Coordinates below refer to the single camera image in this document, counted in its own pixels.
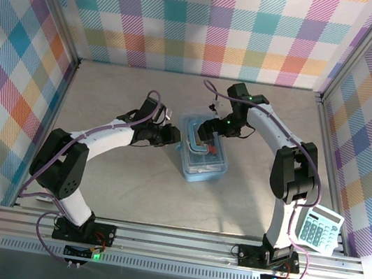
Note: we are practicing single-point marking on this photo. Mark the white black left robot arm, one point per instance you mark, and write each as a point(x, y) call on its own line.
point(108, 138)

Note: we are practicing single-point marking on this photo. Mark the aluminium front rail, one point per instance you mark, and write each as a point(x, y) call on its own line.
point(172, 247)

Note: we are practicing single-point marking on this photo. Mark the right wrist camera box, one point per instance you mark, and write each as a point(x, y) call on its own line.
point(214, 105)

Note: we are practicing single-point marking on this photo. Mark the aluminium side rail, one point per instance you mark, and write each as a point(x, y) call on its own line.
point(325, 115)
point(69, 78)

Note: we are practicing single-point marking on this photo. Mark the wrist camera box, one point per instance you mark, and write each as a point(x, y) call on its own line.
point(165, 115)
point(214, 105)

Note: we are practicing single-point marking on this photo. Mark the light blue calculator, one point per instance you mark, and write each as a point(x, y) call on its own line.
point(320, 231)

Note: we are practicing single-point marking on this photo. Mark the small white blue object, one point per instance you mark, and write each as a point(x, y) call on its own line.
point(43, 199)

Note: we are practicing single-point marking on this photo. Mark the aluminium frame post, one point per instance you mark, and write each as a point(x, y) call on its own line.
point(357, 50)
point(56, 5)

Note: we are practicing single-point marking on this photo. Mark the blue plastic toolbox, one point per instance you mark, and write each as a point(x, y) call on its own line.
point(201, 177)

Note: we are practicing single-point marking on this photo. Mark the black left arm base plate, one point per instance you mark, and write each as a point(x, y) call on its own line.
point(104, 231)

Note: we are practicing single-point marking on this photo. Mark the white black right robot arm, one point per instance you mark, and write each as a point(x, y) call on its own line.
point(269, 124)

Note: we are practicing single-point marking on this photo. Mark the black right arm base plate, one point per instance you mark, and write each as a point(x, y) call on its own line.
point(248, 257)

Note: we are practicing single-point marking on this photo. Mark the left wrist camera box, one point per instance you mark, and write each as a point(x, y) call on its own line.
point(165, 115)

